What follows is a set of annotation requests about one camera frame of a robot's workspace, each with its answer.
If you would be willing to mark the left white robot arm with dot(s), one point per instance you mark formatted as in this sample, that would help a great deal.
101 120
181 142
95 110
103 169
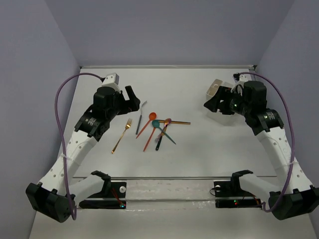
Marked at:
53 196

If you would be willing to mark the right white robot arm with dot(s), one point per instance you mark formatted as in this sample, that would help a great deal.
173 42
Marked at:
296 195

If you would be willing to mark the teal spoon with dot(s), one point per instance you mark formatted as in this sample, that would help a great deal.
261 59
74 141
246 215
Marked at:
156 124

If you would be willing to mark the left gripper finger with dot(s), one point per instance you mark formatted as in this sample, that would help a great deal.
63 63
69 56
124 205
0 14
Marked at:
130 93
133 105

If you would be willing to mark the metal table rail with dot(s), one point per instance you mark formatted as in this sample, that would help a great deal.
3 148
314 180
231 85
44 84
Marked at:
249 67

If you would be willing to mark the dark blue chopstick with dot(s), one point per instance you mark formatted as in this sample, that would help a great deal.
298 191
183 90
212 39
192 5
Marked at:
179 121

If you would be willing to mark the gold fork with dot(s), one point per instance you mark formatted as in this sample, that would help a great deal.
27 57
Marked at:
127 126

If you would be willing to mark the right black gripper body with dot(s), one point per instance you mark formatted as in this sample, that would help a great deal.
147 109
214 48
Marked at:
239 105

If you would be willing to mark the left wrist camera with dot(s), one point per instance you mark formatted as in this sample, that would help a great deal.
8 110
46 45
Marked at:
111 80

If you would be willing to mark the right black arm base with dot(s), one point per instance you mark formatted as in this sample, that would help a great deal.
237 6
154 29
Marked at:
228 198

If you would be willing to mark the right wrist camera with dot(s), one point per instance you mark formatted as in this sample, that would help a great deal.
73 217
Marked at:
240 79

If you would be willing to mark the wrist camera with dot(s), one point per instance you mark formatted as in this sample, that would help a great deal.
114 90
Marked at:
240 79
111 80

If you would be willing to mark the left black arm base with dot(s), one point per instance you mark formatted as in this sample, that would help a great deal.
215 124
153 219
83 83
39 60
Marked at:
111 199

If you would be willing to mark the orange spoon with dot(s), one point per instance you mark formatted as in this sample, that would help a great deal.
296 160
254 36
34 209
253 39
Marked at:
152 116

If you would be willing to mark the white utensil caddy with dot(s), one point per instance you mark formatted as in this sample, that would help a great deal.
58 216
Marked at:
225 120

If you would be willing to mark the iridescent spoon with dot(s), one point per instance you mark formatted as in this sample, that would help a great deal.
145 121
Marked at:
166 123

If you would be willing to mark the orange chopstick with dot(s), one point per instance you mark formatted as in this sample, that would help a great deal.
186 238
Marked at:
179 122

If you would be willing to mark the silver fork dark handle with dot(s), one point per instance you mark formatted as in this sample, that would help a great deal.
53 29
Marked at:
140 118

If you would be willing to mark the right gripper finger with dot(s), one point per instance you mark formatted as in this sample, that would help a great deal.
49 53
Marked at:
215 103
223 92

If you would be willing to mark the gold knife dark handle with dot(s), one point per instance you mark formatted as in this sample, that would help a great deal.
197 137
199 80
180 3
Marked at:
159 141

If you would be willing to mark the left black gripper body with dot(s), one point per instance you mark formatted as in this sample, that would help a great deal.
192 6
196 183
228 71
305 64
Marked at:
126 102

